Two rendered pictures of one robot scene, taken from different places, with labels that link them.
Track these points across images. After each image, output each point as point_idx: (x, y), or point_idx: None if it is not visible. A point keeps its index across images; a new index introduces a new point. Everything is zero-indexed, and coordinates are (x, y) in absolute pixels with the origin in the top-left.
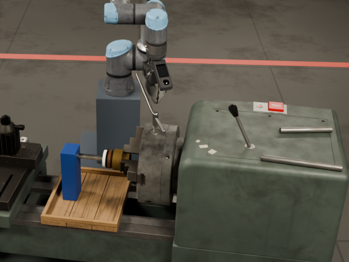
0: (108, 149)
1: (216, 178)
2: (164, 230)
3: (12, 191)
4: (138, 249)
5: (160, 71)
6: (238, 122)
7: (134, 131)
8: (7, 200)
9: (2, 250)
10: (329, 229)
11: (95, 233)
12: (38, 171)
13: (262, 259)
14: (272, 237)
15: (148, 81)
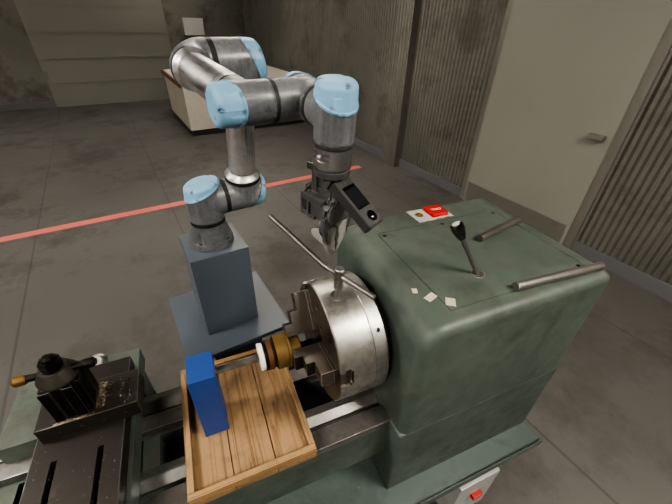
0: (263, 343)
1: (472, 339)
2: (371, 414)
3: (115, 490)
4: (343, 454)
5: (354, 198)
6: (465, 246)
7: (247, 284)
8: None
9: None
10: (570, 338)
11: (282, 470)
12: None
13: (496, 397)
14: (514, 372)
15: (327, 221)
